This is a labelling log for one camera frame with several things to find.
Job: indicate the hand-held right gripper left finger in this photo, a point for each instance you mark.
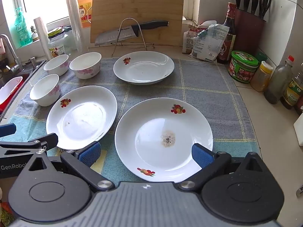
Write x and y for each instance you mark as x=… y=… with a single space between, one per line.
x=91 y=153

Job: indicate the stack of clear plastic cups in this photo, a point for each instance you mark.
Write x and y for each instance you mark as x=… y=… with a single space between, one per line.
x=74 y=21

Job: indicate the crumpled white plastic bag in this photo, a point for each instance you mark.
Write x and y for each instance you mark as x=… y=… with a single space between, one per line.
x=210 y=42

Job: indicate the yellow cooking wine bottle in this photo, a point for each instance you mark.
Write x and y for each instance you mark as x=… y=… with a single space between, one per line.
x=84 y=9

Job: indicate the metal binder clip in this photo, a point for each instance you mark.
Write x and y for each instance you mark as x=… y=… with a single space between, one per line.
x=193 y=24

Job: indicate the black scissors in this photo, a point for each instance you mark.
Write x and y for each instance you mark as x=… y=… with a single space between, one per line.
x=264 y=7

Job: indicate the steel faucet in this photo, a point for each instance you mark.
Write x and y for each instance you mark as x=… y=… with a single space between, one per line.
x=10 y=49

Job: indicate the green dish soap bottle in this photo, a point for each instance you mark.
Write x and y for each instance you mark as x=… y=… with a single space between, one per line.
x=22 y=28

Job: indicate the white box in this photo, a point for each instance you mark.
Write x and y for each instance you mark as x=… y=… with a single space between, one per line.
x=299 y=132

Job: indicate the white bowl with pink flowers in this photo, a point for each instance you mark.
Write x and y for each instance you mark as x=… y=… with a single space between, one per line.
x=56 y=66
x=85 y=67
x=45 y=92

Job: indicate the dark soy sauce bottle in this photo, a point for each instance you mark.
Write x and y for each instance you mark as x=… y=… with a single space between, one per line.
x=230 y=40

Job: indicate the clear bottle with red cap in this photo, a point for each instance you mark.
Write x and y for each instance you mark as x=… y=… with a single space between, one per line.
x=278 y=82

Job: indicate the small green-capped container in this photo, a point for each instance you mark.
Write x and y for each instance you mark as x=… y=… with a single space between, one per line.
x=262 y=57

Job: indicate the red and white plastic container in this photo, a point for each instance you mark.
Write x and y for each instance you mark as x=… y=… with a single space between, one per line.
x=9 y=89

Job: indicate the bamboo cutting board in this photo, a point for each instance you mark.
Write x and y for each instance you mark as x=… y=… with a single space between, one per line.
x=137 y=4

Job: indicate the glass jar with black lid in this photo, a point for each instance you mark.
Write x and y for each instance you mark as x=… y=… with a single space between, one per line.
x=58 y=45

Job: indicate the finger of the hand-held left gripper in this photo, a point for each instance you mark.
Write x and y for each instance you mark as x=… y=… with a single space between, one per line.
x=48 y=141
x=7 y=130

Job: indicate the yellow seasoning bottle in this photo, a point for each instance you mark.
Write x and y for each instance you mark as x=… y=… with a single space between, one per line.
x=260 y=78

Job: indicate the green-lid sauce jar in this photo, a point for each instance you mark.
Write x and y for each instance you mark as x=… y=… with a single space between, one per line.
x=242 y=67

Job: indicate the grey checked towel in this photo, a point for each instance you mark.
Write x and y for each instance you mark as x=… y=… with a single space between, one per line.
x=208 y=94

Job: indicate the white plastic bag roll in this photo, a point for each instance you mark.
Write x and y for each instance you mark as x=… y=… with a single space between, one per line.
x=42 y=37

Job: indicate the small potted plant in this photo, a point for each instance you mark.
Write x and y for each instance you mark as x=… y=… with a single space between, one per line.
x=33 y=32

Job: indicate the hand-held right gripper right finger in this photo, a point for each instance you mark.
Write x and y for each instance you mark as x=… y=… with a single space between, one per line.
x=201 y=156

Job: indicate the dark red knife block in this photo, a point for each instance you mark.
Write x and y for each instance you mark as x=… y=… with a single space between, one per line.
x=248 y=33

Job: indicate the steel sink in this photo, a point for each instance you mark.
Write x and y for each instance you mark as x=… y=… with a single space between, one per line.
x=14 y=74

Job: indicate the oil bottle with green label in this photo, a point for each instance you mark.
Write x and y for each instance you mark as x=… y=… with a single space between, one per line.
x=292 y=92

